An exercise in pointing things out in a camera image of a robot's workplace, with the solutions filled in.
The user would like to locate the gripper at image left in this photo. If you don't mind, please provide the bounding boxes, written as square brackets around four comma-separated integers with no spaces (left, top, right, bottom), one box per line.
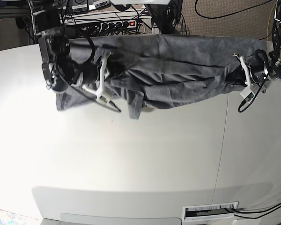
[71,53,111,98]

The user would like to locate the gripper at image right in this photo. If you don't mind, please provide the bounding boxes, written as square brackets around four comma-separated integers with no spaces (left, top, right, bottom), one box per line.
[233,53,271,93]

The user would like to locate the grey T-shirt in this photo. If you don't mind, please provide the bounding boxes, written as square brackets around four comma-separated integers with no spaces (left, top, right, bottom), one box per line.
[55,34,267,120]

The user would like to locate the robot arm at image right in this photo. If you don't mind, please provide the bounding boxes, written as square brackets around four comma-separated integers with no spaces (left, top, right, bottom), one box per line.
[226,0,281,89]

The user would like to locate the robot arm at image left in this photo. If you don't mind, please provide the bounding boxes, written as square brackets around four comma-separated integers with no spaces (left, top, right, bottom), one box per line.
[28,0,111,105]

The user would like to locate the black power strip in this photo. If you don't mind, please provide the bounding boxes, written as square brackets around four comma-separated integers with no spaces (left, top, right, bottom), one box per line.
[77,20,138,37]

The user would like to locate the white equipment shelf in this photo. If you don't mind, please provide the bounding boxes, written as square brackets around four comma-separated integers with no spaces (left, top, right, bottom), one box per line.
[64,9,153,28]

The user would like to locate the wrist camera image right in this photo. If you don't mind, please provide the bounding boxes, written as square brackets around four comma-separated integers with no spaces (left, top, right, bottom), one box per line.
[240,87,255,103]

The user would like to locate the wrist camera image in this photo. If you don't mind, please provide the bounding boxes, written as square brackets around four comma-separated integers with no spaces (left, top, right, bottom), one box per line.
[96,93,112,105]
[240,87,255,103]

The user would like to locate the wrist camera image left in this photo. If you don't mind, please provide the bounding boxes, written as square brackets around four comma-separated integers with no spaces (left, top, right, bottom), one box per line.
[96,93,112,105]

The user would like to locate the yellow cable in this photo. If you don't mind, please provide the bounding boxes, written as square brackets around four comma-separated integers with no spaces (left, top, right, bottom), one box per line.
[259,4,276,41]

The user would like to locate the black cables at table edge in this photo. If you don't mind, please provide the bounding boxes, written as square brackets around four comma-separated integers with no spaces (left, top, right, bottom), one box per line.
[233,199,281,220]

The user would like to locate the table cable grommet box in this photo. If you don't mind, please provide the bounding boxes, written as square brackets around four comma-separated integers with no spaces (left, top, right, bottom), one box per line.
[182,202,239,222]

